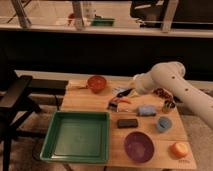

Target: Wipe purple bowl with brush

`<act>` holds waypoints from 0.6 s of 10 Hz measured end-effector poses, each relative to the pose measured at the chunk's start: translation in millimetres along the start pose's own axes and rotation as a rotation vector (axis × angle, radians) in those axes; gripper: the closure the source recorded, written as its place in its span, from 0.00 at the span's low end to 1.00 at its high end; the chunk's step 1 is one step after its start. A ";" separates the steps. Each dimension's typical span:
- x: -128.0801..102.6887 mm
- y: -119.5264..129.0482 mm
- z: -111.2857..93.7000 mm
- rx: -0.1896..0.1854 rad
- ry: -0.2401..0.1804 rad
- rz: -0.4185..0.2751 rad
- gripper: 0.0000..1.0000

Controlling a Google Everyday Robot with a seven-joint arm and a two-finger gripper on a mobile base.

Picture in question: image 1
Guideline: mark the green plastic tray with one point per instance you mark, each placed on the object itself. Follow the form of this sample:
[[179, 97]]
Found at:
[[77, 137]]

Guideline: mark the small blue cup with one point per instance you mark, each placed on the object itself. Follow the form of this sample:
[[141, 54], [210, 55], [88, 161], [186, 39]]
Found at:
[[163, 124]]

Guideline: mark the orange carrot toy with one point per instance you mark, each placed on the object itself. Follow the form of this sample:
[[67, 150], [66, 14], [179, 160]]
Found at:
[[123, 100]]

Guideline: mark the small brown jar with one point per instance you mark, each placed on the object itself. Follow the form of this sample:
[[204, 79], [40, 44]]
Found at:
[[168, 106]]

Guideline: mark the orange round fruit toy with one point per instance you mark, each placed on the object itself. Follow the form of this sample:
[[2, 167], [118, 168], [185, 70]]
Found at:
[[179, 149]]

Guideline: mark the brown pinecone-like object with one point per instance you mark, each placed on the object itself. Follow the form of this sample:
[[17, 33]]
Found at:
[[162, 93]]

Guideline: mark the blue folded cloth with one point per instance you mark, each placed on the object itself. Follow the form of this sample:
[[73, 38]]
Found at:
[[146, 110]]

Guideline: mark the purple bowl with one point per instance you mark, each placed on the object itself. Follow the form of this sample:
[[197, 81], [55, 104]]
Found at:
[[139, 147]]

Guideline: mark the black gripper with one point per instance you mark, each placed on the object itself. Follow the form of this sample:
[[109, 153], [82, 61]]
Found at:
[[124, 93]]

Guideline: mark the black rectangular sponge block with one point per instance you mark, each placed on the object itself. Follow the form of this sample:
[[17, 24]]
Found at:
[[127, 123]]

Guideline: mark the black chair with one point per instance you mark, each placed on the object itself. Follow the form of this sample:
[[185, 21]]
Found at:
[[15, 107]]

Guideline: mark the red bowl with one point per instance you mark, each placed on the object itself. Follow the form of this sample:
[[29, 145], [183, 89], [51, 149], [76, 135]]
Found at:
[[96, 83]]

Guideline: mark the light blue crumpled cloth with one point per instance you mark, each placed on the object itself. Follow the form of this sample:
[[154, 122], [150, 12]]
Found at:
[[117, 90]]

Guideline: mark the yellow-handled spoon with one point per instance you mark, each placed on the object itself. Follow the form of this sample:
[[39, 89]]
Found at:
[[78, 87]]

